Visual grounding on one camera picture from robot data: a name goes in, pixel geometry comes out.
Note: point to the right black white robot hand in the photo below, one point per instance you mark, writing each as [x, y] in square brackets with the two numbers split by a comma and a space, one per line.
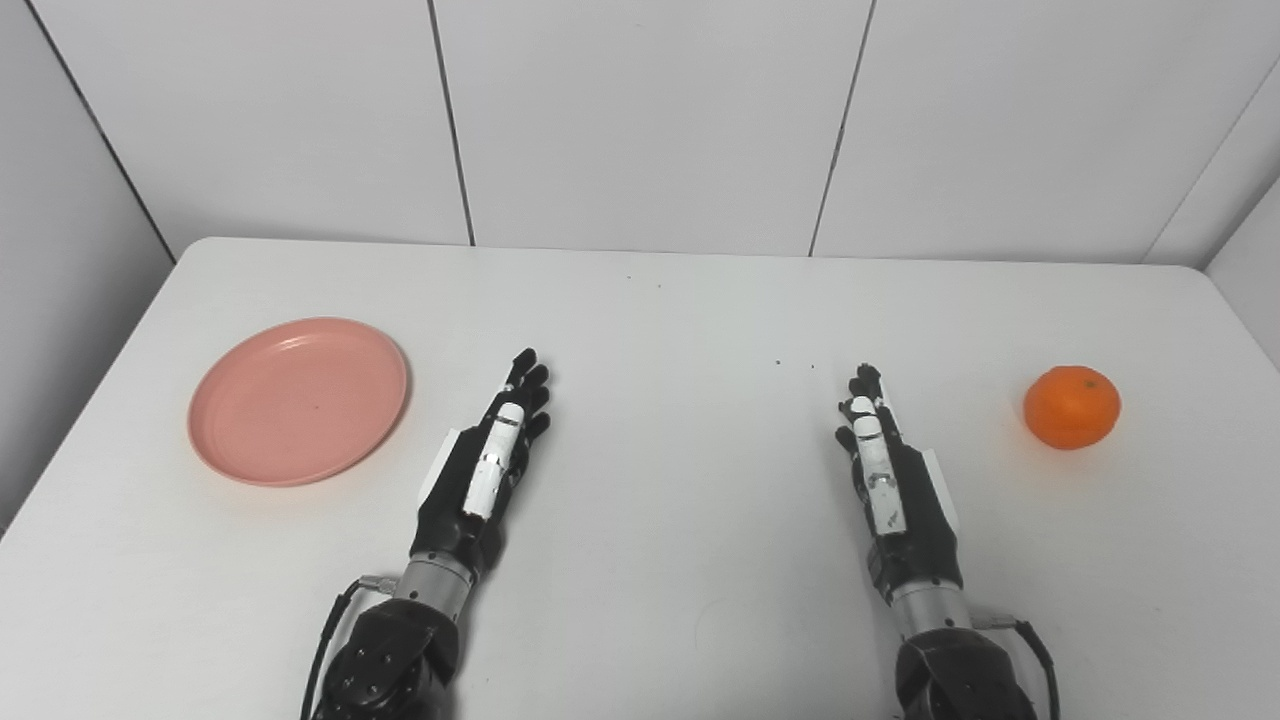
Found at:
[900, 500]

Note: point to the orange fruit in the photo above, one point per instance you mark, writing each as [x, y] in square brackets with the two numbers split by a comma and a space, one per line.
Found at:
[1072, 407]

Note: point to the pink round plate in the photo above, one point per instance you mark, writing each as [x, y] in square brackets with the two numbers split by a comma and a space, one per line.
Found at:
[298, 402]

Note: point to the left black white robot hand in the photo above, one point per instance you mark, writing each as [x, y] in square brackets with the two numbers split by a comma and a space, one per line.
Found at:
[480, 480]

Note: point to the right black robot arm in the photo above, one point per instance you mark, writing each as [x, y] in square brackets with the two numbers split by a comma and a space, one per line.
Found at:
[950, 660]

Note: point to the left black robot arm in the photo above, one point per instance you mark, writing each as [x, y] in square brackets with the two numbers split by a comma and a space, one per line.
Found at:
[400, 645]

